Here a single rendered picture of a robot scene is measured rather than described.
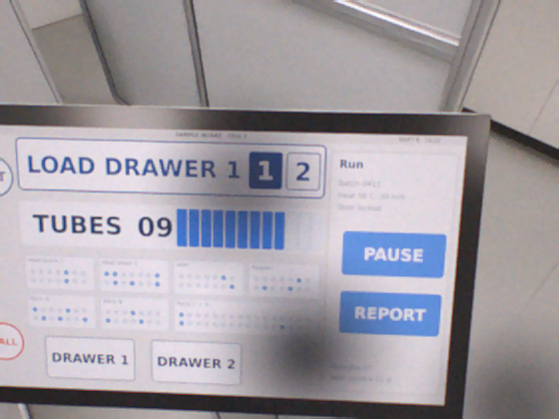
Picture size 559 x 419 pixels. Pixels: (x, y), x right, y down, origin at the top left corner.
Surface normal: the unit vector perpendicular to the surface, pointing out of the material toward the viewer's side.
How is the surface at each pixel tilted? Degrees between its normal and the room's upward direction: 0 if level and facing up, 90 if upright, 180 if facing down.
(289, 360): 50
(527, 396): 0
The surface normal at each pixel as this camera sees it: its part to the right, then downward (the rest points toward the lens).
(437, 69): -0.72, 0.52
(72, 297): -0.04, 0.14
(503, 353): 0.00, -0.67
